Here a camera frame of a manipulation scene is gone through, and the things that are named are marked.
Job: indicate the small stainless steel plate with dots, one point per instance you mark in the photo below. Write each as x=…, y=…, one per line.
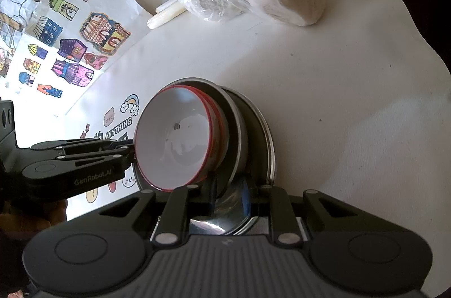
x=265, y=150

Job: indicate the deep stainless steel bowl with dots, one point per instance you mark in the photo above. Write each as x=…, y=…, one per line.
x=239, y=143

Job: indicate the colourful houses drawing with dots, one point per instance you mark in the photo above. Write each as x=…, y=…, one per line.
x=81, y=34

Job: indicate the person's left hand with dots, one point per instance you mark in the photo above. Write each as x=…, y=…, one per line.
x=53, y=215

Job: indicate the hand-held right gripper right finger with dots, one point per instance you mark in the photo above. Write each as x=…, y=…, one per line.
x=247, y=199

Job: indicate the large stainless steel plate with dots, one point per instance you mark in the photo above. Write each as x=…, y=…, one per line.
x=274, y=164

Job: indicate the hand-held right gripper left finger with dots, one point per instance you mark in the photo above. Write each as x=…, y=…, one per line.
x=212, y=196

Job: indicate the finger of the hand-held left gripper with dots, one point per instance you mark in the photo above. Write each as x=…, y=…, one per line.
x=98, y=157
x=81, y=144

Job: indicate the white bowl red rim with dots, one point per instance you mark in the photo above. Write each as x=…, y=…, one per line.
x=169, y=143

